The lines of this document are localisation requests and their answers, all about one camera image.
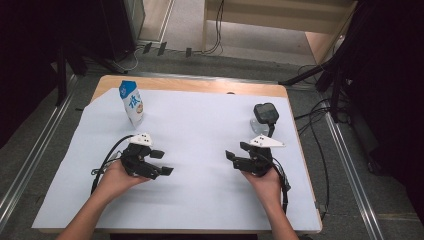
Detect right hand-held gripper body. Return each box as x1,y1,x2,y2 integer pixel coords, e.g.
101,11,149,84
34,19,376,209
239,134,286,178

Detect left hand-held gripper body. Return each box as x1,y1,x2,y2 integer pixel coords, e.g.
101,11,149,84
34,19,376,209
119,133,162,181

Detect blue and white milk bag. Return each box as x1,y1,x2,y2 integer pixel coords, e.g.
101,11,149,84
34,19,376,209
118,79,145,130

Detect person's right hand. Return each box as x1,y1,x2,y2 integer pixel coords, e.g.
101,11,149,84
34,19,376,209
241,167,284,210

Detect person's left hand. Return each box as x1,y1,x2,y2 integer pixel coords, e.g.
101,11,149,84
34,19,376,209
95,160,152,205

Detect black metal stand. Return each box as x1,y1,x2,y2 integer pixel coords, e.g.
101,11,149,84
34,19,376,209
54,41,129,108
278,49,355,124

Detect dark cabinet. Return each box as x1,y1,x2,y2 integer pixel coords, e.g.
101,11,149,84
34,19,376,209
99,0,146,63

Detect black curtain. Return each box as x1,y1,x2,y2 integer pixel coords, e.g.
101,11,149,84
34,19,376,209
0,0,105,149
336,0,424,229

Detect left hand-held gripper black cable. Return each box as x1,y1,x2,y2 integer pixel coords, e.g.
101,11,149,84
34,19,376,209
90,134,135,195

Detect black floor cables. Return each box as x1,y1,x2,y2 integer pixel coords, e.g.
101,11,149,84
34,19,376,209
294,64,334,221

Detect metal floor rail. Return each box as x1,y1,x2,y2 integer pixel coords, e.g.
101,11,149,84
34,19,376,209
0,74,80,232
324,111,385,240

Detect white floor cable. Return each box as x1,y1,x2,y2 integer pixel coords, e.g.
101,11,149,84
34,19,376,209
111,45,145,73

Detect black hanging cable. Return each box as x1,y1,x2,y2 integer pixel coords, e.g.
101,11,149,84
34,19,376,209
199,0,225,56

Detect light wooden shelf frame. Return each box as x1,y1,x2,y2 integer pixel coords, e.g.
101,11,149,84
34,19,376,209
201,0,360,66

